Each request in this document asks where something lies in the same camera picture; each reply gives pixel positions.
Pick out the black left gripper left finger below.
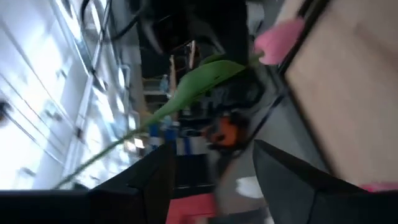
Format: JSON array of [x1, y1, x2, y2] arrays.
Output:
[[89, 141, 177, 224]]

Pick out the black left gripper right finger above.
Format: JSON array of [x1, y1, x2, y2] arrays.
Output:
[[252, 139, 398, 224]]

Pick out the pink artificial tulip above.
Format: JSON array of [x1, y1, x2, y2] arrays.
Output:
[[54, 17, 306, 190]]

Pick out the red curtain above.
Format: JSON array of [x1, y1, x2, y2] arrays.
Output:
[[165, 192, 219, 224]]

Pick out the blue storage bins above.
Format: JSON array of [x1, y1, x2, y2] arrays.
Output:
[[148, 123, 195, 155]]

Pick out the orange and black device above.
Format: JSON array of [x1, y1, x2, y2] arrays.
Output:
[[204, 115, 247, 147]]

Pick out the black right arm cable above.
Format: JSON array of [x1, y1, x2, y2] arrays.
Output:
[[80, 0, 147, 43]]

